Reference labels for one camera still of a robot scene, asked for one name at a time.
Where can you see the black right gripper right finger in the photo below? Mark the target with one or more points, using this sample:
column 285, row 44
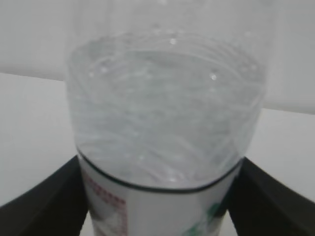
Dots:
column 262, row 206

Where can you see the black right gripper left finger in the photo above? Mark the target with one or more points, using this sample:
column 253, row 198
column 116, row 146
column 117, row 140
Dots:
column 55, row 207

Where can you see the clear water bottle red label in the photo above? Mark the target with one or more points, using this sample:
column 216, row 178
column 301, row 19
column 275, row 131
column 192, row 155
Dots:
column 164, row 97

